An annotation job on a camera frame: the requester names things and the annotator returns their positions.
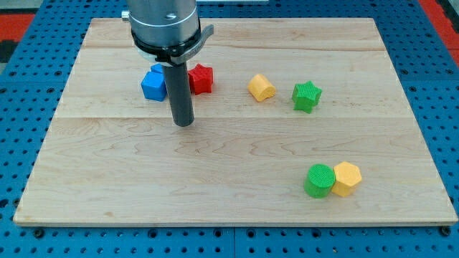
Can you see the yellow hexagon block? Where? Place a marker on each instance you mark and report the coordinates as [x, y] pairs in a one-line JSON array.
[[348, 177]]

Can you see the green cylinder block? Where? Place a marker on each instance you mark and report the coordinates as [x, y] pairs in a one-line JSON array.
[[319, 181]]

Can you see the small blue block behind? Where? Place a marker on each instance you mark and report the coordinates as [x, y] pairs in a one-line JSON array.
[[157, 68]]

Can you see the red star block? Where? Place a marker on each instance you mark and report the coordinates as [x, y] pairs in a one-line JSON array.
[[201, 79]]

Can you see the black clamp ring mount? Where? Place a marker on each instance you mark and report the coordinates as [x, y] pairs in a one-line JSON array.
[[178, 54]]

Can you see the green star block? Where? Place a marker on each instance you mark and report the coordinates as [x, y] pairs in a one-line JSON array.
[[306, 96]]

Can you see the blue cube block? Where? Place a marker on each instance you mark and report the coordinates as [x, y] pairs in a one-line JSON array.
[[153, 86]]

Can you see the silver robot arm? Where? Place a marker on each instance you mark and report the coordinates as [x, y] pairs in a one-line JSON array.
[[169, 32]]

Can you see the wooden board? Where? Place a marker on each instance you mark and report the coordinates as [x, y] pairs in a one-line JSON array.
[[111, 158]]

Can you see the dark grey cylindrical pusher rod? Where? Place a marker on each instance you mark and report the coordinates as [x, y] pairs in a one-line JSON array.
[[178, 89]]

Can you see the yellow heart block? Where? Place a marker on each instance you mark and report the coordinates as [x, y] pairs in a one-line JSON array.
[[261, 88]]

